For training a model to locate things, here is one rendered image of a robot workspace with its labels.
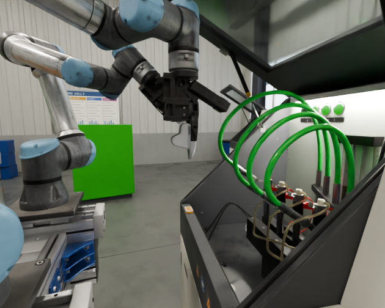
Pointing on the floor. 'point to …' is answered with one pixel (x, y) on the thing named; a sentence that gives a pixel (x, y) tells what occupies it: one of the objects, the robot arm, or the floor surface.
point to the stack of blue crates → (8, 172)
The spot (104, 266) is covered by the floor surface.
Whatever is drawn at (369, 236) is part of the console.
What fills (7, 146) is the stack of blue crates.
